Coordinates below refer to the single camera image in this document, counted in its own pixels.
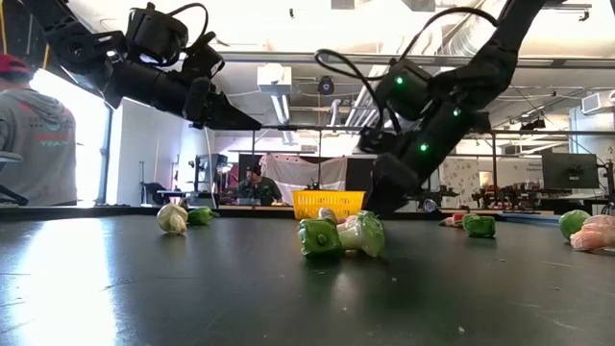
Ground black robot equipment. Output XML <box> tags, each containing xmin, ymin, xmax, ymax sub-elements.
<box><xmin>470</xmin><ymin>181</ymin><xmax>544</xmax><ymax>212</ymax></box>

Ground black computer monitor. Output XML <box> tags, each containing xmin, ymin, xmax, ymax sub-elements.
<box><xmin>541</xmin><ymin>152</ymin><xmax>601</xmax><ymax>190</ymax></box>

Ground grey overhead beam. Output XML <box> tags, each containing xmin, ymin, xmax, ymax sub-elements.
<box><xmin>218</xmin><ymin>50</ymin><xmax>615</xmax><ymax>69</ymax></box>

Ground green toy bell pepper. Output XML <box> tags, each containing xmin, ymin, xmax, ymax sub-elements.
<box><xmin>461</xmin><ymin>213</ymin><xmax>497</xmax><ymax>240</ymax></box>
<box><xmin>185</xmin><ymin>205</ymin><xmax>221</xmax><ymax>227</ymax></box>
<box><xmin>296</xmin><ymin>217</ymin><xmax>344</xmax><ymax>260</ymax></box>

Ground person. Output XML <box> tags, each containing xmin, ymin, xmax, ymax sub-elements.
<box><xmin>0</xmin><ymin>52</ymin><xmax>79</xmax><ymax>208</ymax></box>
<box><xmin>237</xmin><ymin>163</ymin><xmax>284</xmax><ymax>207</ymax></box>

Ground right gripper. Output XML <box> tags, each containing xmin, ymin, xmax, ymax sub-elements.
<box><xmin>366</xmin><ymin>88</ymin><xmax>491</xmax><ymax>215</ymax></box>

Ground white hanging cloth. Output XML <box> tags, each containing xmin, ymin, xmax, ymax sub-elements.
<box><xmin>258</xmin><ymin>153</ymin><xmax>349</xmax><ymax>207</ymax></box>

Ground white patterned curtain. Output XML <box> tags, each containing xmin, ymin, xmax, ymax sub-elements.
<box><xmin>437</xmin><ymin>157</ymin><xmax>468</xmax><ymax>209</ymax></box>

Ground yellow plastic basket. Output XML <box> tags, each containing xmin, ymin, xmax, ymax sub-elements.
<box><xmin>291</xmin><ymin>189</ymin><xmax>367</xmax><ymax>221</ymax></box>

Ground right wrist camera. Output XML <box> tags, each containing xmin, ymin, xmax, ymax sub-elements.
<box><xmin>377</xmin><ymin>58</ymin><xmax>434</xmax><ymax>122</ymax></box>

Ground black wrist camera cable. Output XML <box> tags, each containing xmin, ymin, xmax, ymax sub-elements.
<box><xmin>314</xmin><ymin>5</ymin><xmax>500</xmax><ymax>145</ymax></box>

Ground black metal rack frame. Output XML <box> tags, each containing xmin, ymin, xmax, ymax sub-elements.
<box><xmin>249</xmin><ymin>123</ymin><xmax>615</xmax><ymax>212</ymax></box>

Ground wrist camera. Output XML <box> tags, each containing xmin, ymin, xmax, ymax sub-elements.
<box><xmin>125</xmin><ymin>3</ymin><xmax>189</xmax><ymax>67</ymax></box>
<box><xmin>377</xmin><ymin>58</ymin><xmax>434</xmax><ymax>122</ymax></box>

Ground green white toy bok choy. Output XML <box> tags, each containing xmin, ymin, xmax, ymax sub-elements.
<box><xmin>335</xmin><ymin>210</ymin><xmax>386</xmax><ymax>260</ymax></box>
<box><xmin>557</xmin><ymin>209</ymin><xmax>592</xmax><ymax>241</ymax></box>

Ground black ceiling track light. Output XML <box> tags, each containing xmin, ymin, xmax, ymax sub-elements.
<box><xmin>547</xmin><ymin>2</ymin><xmax>593</xmax><ymax>23</ymax></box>

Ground black table mat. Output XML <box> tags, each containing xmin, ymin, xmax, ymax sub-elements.
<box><xmin>0</xmin><ymin>213</ymin><xmax>615</xmax><ymax>346</ymax></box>

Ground black curtain panel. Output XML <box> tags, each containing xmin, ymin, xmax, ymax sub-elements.
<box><xmin>345</xmin><ymin>157</ymin><xmax>379</xmax><ymax>193</ymax></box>

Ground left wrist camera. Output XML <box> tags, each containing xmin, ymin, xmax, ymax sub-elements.
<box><xmin>125</xmin><ymin>3</ymin><xmax>189</xmax><ymax>67</ymax></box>

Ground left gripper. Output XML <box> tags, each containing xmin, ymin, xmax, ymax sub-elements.
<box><xmin>103</xmin><ymin>42</ymin><xmax>263</xmax><ymax>132</ymax></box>

